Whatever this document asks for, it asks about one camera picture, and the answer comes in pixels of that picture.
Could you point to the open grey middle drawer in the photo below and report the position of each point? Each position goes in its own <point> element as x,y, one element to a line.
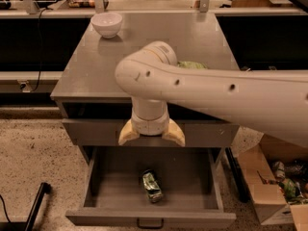
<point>115,195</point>

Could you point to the grey drawer cabinet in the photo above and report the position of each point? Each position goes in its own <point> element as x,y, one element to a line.
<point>88,89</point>

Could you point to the black metal leg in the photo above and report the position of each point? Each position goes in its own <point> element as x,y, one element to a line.
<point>28,224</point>
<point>238,176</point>

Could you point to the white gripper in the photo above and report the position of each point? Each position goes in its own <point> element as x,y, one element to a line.
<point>150,125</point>

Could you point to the black metal leg right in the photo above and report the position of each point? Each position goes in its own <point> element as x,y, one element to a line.
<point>238,176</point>

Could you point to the green chip bag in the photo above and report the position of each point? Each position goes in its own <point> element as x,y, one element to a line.
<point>191,65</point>

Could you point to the crushed green can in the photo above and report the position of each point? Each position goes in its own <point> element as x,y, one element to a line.
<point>151,186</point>

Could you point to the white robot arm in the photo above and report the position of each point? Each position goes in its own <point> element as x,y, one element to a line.
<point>273,102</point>

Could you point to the white bowl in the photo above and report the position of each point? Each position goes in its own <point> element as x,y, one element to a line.
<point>107,24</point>

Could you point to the black metal leg left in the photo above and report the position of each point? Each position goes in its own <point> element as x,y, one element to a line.
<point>28,224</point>

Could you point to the closed grey top drawer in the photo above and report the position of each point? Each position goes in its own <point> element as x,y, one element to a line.
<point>105,132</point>

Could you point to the cardboard box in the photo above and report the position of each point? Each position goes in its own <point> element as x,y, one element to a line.
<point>268,199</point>

